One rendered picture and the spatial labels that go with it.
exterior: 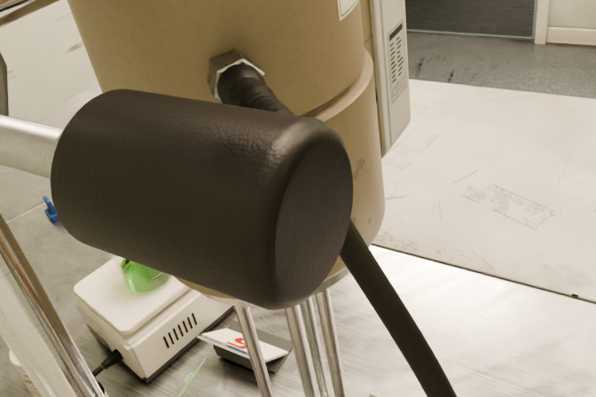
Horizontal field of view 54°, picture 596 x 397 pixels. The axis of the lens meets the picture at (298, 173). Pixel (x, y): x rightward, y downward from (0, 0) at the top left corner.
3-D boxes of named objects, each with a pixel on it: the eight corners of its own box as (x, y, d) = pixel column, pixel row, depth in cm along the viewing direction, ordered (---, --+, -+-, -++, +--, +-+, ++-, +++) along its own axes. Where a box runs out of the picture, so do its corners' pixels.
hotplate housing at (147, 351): (207, 246, 86) (193, 204, 82) (269, 283, 78) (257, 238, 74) (74, 346, 74) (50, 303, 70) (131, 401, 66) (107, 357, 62)
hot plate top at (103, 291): (152, 237, 77) (150, 231, 77) (209, 273, 70) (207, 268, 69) (72, 292, 71) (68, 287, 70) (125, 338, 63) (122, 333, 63)
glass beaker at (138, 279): (154, 254, 74) (133, 201, 69) (188, 272, 70) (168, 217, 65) (109, 290, 69) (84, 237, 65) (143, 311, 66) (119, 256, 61)
